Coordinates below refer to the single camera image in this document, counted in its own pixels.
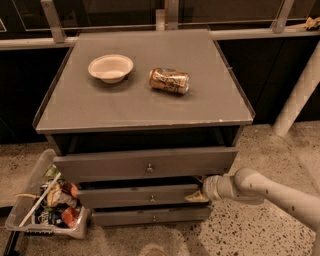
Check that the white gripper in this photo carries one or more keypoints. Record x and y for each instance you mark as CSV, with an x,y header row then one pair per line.
x,y
210,188

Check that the grey drawer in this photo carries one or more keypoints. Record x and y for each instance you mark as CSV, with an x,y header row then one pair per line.
x,y
140,192
144,164
151,216

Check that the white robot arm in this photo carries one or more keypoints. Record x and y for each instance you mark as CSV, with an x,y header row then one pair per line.
x,y
249,186

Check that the grey top drawer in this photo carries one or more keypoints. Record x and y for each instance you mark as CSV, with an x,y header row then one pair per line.
x,y
144,164

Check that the grey bottom drawer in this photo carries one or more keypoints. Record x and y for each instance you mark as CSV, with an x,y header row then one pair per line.
x,y
151,216

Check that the grey drawer cabinet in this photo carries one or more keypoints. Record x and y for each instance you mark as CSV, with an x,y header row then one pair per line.
x,y
82,114

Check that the crushed golden soda can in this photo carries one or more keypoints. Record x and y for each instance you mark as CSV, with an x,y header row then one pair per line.
x,y
169,80

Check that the red snack bag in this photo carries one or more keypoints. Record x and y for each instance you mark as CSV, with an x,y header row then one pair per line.
x,y
70,217

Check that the white stick in bin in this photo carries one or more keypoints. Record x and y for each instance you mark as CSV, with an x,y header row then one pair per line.
x,y
38,202

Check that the beige crumpled wrapper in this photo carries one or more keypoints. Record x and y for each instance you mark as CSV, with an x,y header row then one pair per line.
x,y
59,196

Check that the clear plastic bin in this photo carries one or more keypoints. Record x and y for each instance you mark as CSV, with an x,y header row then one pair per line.
x,y
41,176

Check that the blue snack package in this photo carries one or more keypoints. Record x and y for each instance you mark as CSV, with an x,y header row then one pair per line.
x,y
47,216

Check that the white paper bowl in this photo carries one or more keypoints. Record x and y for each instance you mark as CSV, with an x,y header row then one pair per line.
x,y
111,69

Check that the white diagonal pipe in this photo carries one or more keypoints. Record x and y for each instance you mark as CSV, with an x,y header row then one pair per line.
x,y
300,94

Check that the yellow object on railing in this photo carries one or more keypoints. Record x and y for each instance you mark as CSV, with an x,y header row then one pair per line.
x,y
309,24

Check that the metal railing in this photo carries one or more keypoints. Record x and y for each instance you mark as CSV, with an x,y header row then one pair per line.
x,y
216,35

